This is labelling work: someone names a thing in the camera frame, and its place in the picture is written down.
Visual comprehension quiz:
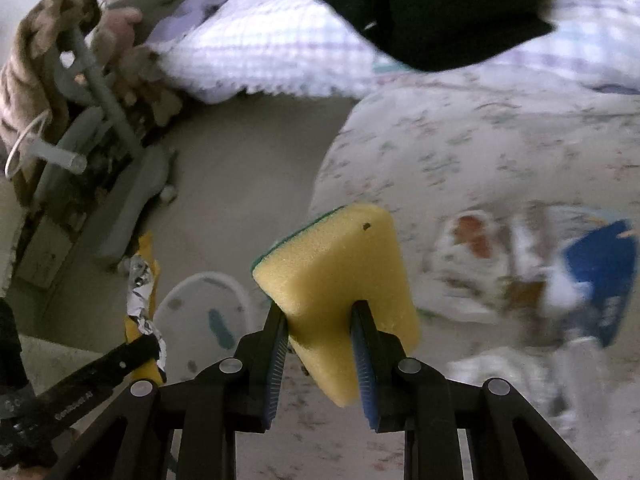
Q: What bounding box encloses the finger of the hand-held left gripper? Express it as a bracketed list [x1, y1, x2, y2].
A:
[27, 332, 162, 428]

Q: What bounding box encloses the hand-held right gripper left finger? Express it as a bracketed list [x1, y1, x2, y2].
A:
[47, 302, 291, 480]

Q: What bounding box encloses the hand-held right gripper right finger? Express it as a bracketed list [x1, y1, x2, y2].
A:
[350, 300, 598, 480]

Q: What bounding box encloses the yellow green sponge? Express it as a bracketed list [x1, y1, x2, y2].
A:
[251, 203, 422, 408]

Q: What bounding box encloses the yellow foil wrapper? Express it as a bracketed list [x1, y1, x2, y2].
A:
[122, 232, 168, 386]

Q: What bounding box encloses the white plastic bin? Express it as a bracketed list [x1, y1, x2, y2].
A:
[152, 272, 253, 393]

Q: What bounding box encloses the beige storage box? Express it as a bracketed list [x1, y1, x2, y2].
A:
[12, 212, 78, 288]

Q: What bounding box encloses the white crumpled wrapper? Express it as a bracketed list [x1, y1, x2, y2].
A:
[447, 352, 551, 413]

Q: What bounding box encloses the white printed wrapper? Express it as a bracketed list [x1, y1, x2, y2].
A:
[430, 210, 511, 321]

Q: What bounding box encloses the floral bed sheet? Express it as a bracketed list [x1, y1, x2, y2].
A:
[307, 67, 640, 480]

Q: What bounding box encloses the blue snack packet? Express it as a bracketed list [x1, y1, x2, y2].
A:
[560, 217, 638, 348]

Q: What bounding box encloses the grey wheeled stand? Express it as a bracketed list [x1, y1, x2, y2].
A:
[35, 25, 176, 271]

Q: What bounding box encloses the brown plush toy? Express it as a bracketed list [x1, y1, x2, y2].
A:
[0, 0, 103, 171]

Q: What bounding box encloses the checkered blanket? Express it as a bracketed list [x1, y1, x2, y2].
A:
[145, 0, 640, 106]

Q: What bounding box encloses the black cloth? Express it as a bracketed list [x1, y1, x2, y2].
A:
[306, 0, 588, 73]

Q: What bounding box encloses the white tube with clear ring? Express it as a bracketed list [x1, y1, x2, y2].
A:
[4, 110, 87, 178]

